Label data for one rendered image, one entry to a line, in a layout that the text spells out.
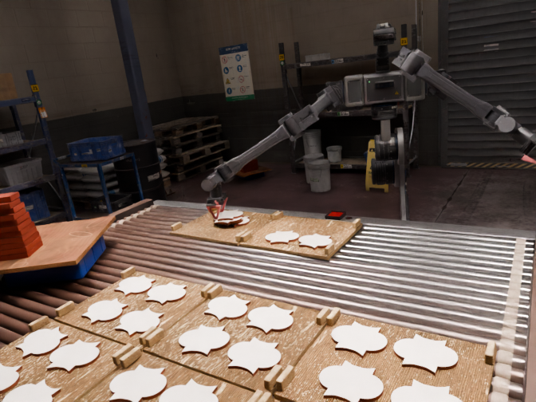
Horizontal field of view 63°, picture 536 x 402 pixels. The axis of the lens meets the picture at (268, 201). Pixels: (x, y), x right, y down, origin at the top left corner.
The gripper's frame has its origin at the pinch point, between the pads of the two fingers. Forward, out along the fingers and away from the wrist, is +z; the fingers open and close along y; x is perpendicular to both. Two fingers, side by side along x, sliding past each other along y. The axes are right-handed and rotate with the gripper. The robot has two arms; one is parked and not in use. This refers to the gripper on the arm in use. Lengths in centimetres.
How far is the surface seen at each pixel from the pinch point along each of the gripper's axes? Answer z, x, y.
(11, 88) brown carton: -66, -315, -269
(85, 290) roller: 8, -36, 59
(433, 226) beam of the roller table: 5, 95, 11
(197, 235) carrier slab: 5.0, -6.9, 13.9
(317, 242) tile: 3, 48, 30
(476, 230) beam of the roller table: 4, 110, 18
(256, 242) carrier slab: 4.4, 22.6, 24.2
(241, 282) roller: 6, 23, 55
